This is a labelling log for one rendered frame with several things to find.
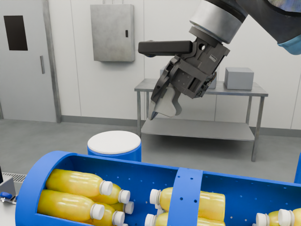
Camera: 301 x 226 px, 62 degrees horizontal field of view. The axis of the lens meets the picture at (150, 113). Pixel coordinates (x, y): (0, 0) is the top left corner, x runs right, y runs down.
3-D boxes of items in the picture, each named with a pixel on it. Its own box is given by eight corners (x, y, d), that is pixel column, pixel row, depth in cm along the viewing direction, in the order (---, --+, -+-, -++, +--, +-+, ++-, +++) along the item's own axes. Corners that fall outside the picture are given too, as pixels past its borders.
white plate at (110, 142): (144, 150, 121) (144, 152, 122) (137, 129, 147) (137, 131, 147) (85, 154, 117) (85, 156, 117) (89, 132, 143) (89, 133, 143)
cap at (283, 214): (285, 208, 63) (277, 207, 64) (290, 211, 59) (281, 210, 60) (283, 224, 63) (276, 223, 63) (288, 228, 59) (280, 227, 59)
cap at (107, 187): (102, 183, 71) (108, 184, 71) (108, 179, 75) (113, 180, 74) (102, 197, 71) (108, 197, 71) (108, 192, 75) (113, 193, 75)
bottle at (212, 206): (226, 189, 67) (158, 179, 71) (226, 206, 60) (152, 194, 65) (224, 210, 69) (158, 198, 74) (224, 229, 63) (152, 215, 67)
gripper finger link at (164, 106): (161, 134, 52) (184, 97, 49) (139, 118, 53) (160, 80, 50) (166, 132, 54) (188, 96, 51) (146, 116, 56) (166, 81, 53)
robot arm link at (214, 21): (195, -6, 44) (207, 9, 53) (180, 20, 46) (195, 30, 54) (238, 17, 41) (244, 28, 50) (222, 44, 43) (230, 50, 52)
